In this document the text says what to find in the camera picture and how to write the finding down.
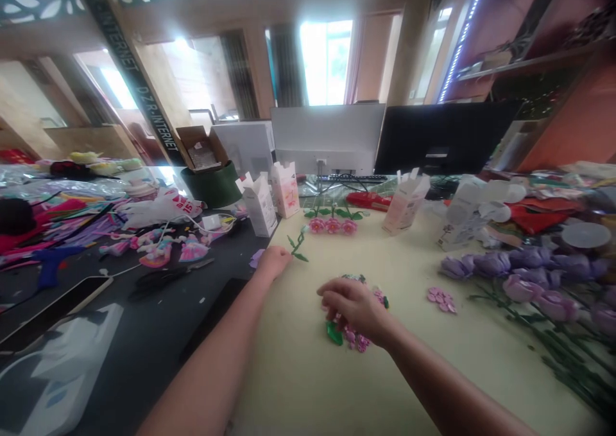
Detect black monitor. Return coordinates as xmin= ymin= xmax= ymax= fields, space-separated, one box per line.
xmin=373 ymin=100 xmax=524 ymax=177

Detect black yarn ball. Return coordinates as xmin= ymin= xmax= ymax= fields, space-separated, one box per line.
xmin=0 ymin=196 xmax=38 ymax=238

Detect row of plush toys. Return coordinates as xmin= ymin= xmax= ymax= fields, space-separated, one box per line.
xmin=37 ymin=150 xmax=144 ymax=179

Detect white carton with flower print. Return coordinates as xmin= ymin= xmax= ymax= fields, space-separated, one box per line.
xmin=436 ymin=204 xmax=488 ymax=254

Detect open brown cardboard box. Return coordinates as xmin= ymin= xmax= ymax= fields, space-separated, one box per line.
xmin=175 ymin=125 xmax=230 ymax=173

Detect pale pink open carton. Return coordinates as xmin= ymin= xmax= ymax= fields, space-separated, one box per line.
xmin=381 ymin=167 xmax=432 ymax=235

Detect person's right hand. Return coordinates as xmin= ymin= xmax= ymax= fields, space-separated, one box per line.
xmin=316 ymin=276 xmax=399 ymax=351

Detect white monitor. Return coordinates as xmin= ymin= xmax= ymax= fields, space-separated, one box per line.
xmin=269 ymin=102 xmax=387 ymax=177

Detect green block stem with leaves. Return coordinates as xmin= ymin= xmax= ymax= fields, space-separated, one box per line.
xmin=286 ymin=223 xmax=312 ymax=263

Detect group of pink doll charms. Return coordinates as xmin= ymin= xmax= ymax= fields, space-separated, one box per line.
xmin=98 ymin=225 xmax=214 ymax=269

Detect black keyboard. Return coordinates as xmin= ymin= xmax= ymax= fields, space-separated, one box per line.
xmin=314 ymin=173 xmax=389 ymax=184

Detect bunch of purple fabric flowers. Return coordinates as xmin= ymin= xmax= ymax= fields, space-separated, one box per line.
xmin=440 ymin=246 xmax=616 ymax=410

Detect red packet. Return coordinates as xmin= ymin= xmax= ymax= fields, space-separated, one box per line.
xmin=346 ymin=191 xmax=401 ymax=213

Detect white carton with pink print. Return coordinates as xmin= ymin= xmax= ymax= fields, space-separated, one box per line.
xmin=269 ymin=160 xmax=302 ymax=219

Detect pile of pink green block pieces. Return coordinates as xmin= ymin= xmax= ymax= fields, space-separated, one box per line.
xmin=324 ymin=272 xmax=391 ymax=355

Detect pink jar with white lid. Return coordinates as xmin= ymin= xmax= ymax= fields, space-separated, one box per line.
xmin=125 ymin=177 xmax=158 ymax=204

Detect white open carton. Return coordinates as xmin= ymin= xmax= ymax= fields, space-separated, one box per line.
xmin=234 ymin=170 xmax=280 ymax=239

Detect pile of red craft materials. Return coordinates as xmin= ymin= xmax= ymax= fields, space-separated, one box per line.
xmin=481 ymin=162 xmax=616 ymax=245

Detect pink block flower branch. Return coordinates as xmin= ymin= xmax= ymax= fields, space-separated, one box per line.
xmin=303 ymin=204 xmax=370 ymax=237

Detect pile of coloured pipe cleaners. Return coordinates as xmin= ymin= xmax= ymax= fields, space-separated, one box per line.
xmin=0 ymin=189 xmax=128 ymax=269

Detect blue glue gun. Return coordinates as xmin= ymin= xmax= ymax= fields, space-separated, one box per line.
xmin=32 ymin=245 xmax=89 ymax=291

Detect black table mat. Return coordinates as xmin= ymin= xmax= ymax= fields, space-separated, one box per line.
xmin=0 ymin=200 xmax=286 ymax=436

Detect black scissors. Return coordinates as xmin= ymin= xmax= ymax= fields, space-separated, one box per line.
xmin=126 ymin=256 xmax=216 ymax=303

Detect wall shelf with decorations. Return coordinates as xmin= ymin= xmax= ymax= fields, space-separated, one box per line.
xmin=454 ymin=0 xmax=616 ymax=173

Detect person's left hand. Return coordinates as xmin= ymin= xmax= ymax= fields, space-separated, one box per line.
xmin=259 ymin=245 xmax=294 ymax=283

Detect white tablet with dark screen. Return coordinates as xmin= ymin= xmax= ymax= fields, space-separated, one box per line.
xmin=0 ymin=275 xmax=115 ymax=356

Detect green round box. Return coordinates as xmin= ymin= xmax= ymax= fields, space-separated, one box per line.
xmin=180 ymin=160 xmax=243 ymax=211

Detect white plastic bag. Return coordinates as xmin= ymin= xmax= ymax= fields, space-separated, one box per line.
xmin=118 ymin=187 xmax=204 ymax=231

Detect pile of pink petal pieces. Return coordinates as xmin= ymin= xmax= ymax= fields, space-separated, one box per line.
xmin=427 ymin=286 xmax=459 ymax=315

